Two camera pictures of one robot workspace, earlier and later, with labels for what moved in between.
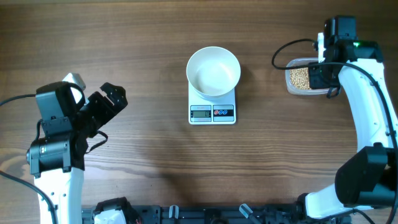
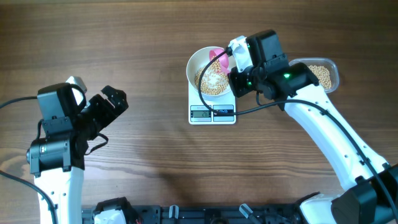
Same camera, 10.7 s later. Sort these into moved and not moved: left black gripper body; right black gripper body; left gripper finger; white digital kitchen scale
Moved: right black gripper body
Not moved: left gripper finger; left black gripper body; white digital kitchen scale
